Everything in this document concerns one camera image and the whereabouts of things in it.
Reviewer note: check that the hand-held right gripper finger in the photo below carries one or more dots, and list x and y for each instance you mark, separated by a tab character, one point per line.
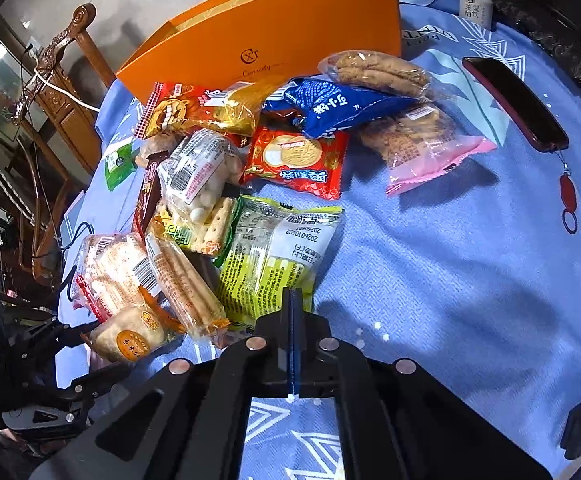
298	350
288	350

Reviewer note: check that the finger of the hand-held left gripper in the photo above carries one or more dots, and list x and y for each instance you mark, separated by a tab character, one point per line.
50	335
65	402

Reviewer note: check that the tan brown candy packet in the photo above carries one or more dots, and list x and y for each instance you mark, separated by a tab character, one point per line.
156	146

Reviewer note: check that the orange cardboard box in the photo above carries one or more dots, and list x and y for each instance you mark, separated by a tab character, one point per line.
280	25

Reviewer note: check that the round pastry packet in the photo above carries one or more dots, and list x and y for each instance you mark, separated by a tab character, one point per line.
125	337

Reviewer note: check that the red-edged rice cracker packet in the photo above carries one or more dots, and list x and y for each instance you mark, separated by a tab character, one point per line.
110	272

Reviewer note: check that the orange-edged biscuit stick packet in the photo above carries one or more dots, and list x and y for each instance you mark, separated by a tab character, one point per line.
185	290

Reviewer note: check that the yellow cracker packet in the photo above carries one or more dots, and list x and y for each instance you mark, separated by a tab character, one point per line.
205	232

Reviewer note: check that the blue printed cloth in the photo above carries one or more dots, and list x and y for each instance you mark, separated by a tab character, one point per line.
445	270

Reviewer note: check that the dark red-brown bar packet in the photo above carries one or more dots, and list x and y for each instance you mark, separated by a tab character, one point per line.
146	195

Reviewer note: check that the small green packet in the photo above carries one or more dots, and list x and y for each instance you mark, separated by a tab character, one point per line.
119	162

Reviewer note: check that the red round-biscuit packet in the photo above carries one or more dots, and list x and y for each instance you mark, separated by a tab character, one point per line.
295	160

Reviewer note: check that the pink-edged clear biscuit packet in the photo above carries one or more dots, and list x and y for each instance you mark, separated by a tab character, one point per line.
410	145

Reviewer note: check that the blue snack packet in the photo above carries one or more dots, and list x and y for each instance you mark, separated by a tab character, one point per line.
330	102

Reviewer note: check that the carved wooden chair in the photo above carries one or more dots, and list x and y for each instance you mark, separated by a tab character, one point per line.
55	85

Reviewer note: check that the red and gold snack packet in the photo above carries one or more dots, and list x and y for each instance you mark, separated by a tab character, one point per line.
175	105

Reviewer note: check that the clear packet of brown biscuits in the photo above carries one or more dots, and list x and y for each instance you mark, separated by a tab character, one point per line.
380	72

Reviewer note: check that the red phone charm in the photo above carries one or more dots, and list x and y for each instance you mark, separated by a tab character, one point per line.
568	195

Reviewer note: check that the dark red smartphone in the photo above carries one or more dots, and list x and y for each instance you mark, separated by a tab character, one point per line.
515	102

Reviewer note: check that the white drink can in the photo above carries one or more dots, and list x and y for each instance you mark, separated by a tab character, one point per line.
475	7

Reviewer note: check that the dark carved wooden furniture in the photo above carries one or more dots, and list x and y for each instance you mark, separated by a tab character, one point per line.
560	15

